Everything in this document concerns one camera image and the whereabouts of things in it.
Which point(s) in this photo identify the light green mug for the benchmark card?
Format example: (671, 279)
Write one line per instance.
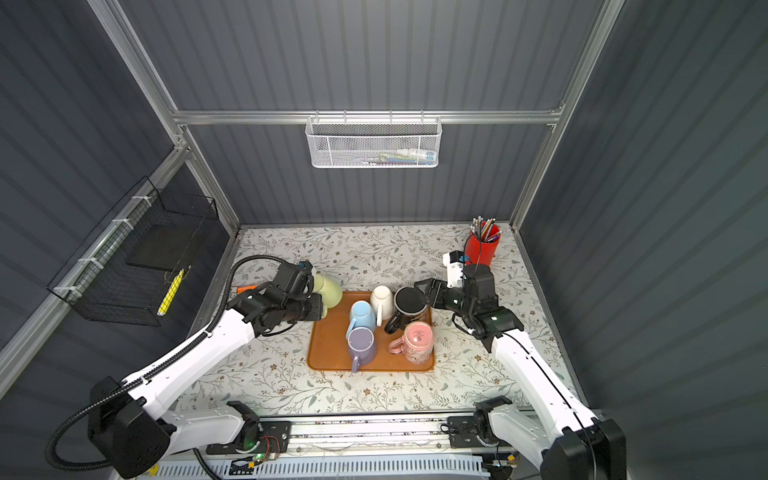
(329, 290)

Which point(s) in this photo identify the clear highlighter pen pack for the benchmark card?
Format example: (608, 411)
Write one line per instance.
(242, 289)

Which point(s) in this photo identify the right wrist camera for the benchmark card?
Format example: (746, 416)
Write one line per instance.
(454, 262)

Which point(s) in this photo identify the white wire mesh basket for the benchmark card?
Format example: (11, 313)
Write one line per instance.
(361, 142)

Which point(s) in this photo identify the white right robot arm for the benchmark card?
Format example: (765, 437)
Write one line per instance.
(568, 440)

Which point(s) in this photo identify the black patterned mug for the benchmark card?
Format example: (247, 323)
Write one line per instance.
(409, 307)

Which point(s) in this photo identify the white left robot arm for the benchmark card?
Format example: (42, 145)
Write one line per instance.
(130, 421)

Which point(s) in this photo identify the black wire wall basket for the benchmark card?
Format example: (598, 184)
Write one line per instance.
(122, 276)

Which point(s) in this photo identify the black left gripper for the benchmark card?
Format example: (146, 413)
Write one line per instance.
(316, 314)

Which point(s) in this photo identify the orange plastic tray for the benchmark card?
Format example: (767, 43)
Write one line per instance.
(330, 350)

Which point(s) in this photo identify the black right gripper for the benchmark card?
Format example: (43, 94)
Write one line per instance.
(438, 292)

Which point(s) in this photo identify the red pen holder cup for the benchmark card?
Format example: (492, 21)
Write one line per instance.
(482, 251)

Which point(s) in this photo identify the pink patterned mug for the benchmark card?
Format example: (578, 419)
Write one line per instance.
(416, 343)

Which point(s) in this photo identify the purple mug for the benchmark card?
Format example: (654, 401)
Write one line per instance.
(362, 348)

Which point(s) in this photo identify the light blue mug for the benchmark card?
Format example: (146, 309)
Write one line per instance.
(362, 314)

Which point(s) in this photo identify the white mug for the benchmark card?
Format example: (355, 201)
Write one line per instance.
(382, 302)

